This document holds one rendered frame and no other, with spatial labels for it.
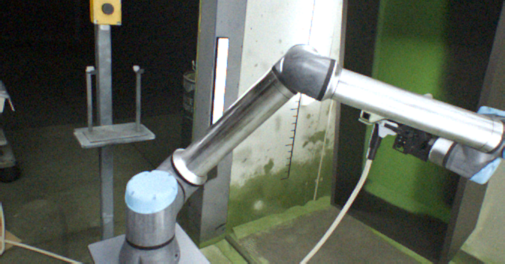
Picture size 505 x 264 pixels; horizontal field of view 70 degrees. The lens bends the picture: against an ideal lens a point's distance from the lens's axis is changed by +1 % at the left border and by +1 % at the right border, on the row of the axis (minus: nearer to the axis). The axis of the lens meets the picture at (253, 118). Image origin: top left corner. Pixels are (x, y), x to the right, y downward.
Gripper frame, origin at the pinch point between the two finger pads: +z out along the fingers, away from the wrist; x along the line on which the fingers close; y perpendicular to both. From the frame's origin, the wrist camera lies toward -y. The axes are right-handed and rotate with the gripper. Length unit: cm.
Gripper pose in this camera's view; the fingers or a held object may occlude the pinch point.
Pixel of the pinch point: (379, 117)
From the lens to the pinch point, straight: 133.7
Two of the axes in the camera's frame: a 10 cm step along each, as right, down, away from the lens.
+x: 7.3, -1.9, 6.6
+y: -1.4, 9.0, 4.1
